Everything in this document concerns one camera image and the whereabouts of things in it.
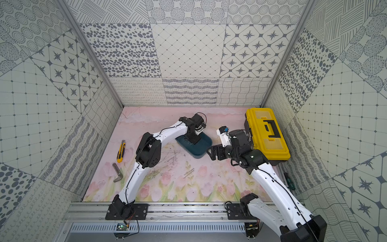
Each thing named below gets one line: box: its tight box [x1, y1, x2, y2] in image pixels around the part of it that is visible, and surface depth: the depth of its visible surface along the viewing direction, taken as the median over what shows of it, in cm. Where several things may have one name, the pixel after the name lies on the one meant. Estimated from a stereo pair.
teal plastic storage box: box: [174, 132, 213, 159], surface depth 95 cm
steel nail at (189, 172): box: [183, 167, 195, 179], surface depth 90 cm
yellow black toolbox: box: [244, 107, 291, 166], surface depth 88 cm
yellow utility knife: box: [116, 139, 126, 163], surface depth 95 cm
